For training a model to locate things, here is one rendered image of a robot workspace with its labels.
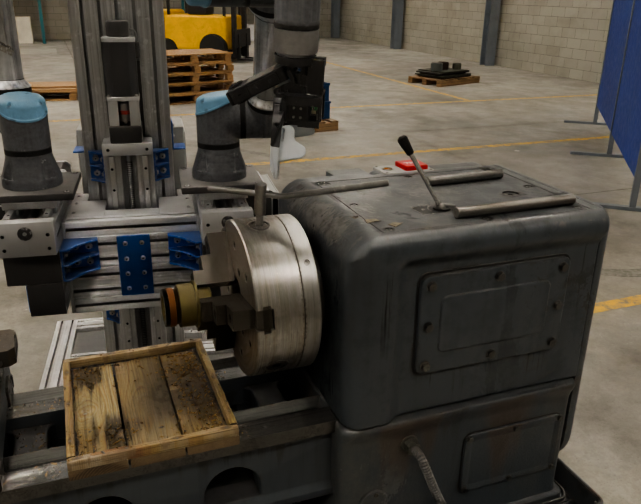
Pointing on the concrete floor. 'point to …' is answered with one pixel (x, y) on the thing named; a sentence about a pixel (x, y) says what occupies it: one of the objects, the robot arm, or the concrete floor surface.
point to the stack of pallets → (178, 86)
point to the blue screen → (628, 89)
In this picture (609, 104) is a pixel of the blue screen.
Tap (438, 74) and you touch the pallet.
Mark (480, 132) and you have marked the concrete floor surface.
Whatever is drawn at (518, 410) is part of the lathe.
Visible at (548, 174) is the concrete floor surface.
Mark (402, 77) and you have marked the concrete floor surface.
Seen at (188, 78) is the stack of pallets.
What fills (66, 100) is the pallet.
